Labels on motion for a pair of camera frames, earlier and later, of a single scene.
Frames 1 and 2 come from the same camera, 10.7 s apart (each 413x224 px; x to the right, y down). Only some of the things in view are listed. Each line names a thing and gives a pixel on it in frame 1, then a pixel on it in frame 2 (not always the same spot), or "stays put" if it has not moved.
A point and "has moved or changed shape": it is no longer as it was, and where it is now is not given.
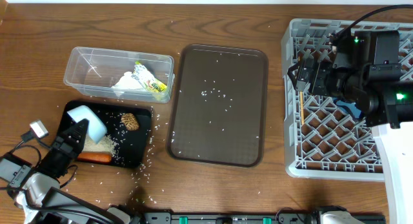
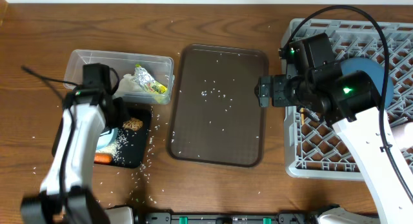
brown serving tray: x=218 y=112 stays put
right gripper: x=322 y=70 → x=280 y=82
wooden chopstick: x=302 y=107 stays put
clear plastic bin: x=121 y=74 stays put
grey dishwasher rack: x=321 y=140 stays put
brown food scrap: x=130 y=121 has moved or changed shape
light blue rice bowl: x=96 y=129 has moved or changed shape
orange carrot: x=104 y=157 stays put
